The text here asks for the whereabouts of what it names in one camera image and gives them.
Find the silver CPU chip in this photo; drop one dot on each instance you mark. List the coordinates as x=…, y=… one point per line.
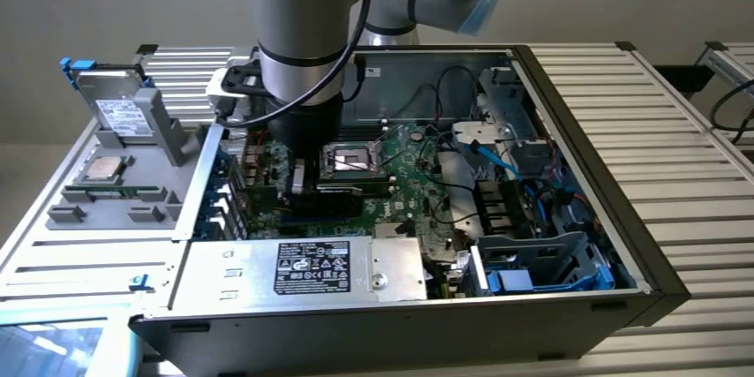
x=108, y=169

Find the grey metal drive cage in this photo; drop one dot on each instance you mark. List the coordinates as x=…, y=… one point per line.
x=509, y=99

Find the grey disk bay blue latch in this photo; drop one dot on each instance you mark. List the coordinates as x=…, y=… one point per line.
x=531, y=258

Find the black graphics card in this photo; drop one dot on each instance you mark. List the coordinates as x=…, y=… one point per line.
x=330, y=205

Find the black fan shroud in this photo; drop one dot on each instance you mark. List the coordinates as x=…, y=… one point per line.
x=499, y=209

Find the hard disk with blue carrier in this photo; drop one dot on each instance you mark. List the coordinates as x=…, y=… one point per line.
x=116, y=103

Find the black open PC case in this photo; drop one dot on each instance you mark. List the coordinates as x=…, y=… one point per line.
x=413, y=333

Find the silver power supply unit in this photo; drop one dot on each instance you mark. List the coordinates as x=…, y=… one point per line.
x=242, y=271

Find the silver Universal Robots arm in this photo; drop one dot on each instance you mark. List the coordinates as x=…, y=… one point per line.
x=294, y=19

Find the grey parts rack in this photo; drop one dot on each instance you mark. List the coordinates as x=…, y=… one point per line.
x=148, y=160

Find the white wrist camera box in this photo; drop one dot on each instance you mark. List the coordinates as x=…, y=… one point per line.
x=228, y=83

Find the small blue table clip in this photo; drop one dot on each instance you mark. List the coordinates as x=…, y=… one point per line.
x=140, y=281

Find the teal framed glass panel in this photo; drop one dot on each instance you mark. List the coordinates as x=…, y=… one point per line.
x=53, y=341

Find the green RAM stick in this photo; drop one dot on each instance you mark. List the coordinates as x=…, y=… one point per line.
x=113, y=192

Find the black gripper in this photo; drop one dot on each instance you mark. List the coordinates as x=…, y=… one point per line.
x=306, y=125

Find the CPU socket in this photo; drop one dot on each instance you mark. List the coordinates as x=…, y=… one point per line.
x=353, y=160

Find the installed black RAM stick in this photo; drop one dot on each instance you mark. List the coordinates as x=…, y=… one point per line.
x=354, y=183

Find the green Dell motherboard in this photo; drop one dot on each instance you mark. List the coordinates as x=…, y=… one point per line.
x=406, y=200

